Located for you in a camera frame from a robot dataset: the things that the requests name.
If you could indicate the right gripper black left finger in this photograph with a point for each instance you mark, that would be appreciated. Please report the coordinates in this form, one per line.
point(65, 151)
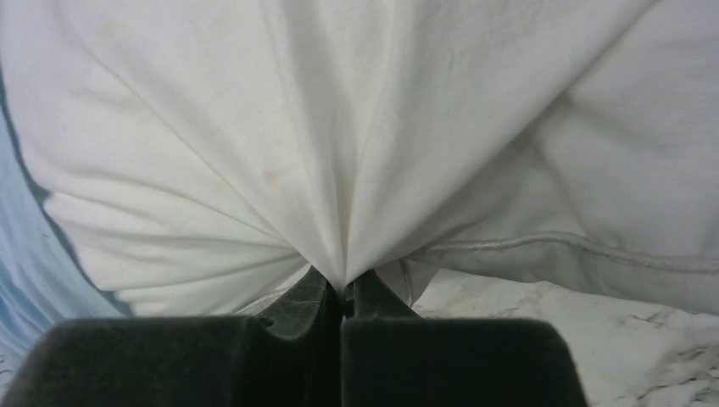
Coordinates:
point(286, 355)

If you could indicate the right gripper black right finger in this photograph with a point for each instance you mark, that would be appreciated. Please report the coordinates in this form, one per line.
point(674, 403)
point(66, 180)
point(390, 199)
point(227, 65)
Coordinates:
point(390, 356)

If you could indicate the white pillow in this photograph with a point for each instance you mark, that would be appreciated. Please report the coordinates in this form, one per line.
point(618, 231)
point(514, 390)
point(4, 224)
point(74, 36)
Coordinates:
point(200, 155)

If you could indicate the light blue pillowcase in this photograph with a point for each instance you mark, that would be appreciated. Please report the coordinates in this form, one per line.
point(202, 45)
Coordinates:
point(41, 281)

